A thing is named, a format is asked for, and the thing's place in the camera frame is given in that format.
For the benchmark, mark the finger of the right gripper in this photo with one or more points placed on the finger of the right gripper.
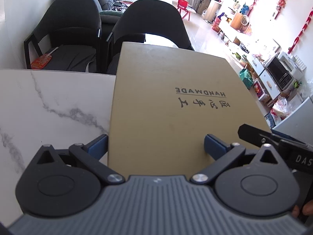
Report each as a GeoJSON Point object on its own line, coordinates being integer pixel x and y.
{"type": "Point", "coordinates": [259, 137]}

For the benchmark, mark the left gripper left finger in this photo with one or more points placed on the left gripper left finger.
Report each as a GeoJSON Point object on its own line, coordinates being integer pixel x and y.
{"type": "Point", "coordinates": [78, 165]}

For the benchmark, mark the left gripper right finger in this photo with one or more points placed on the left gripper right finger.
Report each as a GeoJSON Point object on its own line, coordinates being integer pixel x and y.
{"type": "Point", "coordinates": [235, 164]}

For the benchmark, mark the tan handmade box lid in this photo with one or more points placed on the tan handmade box lid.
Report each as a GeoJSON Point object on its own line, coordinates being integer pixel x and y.
{"type": "Point", "coordinates": [165, 101]}

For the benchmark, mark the right hand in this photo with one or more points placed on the right hand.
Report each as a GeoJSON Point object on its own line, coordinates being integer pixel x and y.
{"type": "Point", "coordinates": [304, 213]}

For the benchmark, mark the white microwave oven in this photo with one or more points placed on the white microwave oven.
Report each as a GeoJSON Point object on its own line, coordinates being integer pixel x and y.
{"type": "Point", "coordinates": [284, 70]}

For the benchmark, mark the green shopping bag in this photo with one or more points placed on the green shopping bag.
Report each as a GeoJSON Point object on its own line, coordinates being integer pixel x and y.
{"type": "Point", "coordinates": [246, 78]}

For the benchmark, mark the white tv cabinet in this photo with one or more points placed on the white tv cabinet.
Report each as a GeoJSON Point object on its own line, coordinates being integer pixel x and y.
{"type": "Point", "coordinates": [266, 84]}

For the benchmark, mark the red hanging tag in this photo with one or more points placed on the red hanging tag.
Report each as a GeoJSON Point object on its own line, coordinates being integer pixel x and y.
{"type": "Point", "coordinates": [42, 61]}

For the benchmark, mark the near black dining chair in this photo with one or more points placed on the near black dining chair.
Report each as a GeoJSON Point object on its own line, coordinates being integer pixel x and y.
{"type": "Point", "coordinates": [143, 17]}

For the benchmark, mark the black dining chair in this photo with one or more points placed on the black dining chair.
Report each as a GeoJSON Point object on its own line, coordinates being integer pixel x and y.
{"type": "Point", "coordinates": [143, 17]}
{"type": "Point", "coordinates": [74, 26]}

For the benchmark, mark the red plastic kid chair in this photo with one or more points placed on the red plastic kid chair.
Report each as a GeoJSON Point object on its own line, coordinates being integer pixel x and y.
{"type": "Point", "coordinates": [182, 6]}

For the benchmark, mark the far black dining chair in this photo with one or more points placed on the far black dining chair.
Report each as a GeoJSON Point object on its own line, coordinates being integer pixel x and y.
{"type": "Point", "coordinates": [74, 26]}

